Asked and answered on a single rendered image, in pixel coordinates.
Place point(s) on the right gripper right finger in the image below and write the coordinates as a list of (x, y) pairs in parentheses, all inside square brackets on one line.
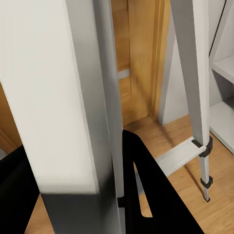
[(169, 213)]

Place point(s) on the bookcase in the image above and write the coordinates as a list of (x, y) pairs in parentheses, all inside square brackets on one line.
[(221, 79)]

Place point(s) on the camera tripod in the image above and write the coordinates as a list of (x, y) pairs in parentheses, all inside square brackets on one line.
[(59, 73)]

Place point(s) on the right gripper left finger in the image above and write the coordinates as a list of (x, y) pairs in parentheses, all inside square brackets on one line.
[(18, 192)]

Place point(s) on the door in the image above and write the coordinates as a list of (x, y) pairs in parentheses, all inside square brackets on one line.
[(140, 32)]

